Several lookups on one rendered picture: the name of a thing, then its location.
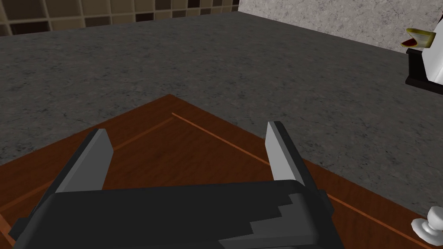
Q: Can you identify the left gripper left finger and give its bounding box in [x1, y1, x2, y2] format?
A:
[50, 128, 114, 194]

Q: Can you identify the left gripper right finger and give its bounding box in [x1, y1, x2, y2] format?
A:
[264, 121, 318, 190]

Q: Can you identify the white round knob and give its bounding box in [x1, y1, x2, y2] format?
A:
[411, 205, 443, 246]

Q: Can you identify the yellow and red book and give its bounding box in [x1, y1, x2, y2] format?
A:
[400, 28, 437, 49]

